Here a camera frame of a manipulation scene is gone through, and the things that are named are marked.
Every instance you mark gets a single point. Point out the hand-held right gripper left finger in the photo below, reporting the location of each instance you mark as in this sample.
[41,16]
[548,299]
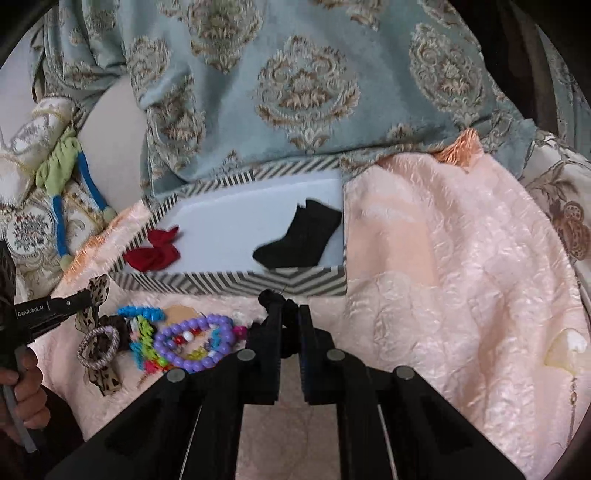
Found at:
[276,337]

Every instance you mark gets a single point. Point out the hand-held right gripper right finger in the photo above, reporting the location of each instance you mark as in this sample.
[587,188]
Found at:
[305,341]

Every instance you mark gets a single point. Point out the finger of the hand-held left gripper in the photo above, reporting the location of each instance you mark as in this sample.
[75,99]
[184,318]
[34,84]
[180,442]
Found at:
[69,303]

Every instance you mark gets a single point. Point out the leopard print bow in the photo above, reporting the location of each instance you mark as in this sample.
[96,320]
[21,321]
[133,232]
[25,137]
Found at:
[98,290]

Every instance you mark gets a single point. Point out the striped box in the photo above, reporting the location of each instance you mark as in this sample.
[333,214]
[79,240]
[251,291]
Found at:
[207,281]

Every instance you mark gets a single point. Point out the person's left hand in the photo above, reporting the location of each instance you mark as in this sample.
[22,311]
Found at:
[32,392]

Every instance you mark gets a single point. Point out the embroidered floral cushion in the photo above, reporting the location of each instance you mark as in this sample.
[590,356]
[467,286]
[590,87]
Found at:
[32,230]

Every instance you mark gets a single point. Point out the red bow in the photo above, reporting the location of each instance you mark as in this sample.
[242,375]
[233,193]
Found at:
[147,259]

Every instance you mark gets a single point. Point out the black sock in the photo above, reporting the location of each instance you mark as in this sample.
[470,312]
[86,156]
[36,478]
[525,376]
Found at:
[300,240]

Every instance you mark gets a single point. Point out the tan round card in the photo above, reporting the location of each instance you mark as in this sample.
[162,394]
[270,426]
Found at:
[178,314]

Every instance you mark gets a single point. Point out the green and blue stuffed toy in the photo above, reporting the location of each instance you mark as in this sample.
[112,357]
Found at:
[55,166]

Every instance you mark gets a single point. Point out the pink textured blanket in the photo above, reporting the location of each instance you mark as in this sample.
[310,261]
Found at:
[438,277]

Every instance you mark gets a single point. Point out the white pillow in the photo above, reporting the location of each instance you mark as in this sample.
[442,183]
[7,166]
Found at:
[120,147]

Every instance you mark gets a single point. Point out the cream embroidered bolster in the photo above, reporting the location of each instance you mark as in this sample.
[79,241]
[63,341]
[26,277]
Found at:
[32,134]

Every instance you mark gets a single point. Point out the blue damask fabric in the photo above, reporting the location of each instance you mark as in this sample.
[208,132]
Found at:
[277,69]

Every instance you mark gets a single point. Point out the floral patterned cloth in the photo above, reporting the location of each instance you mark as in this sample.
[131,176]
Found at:
[568,221]

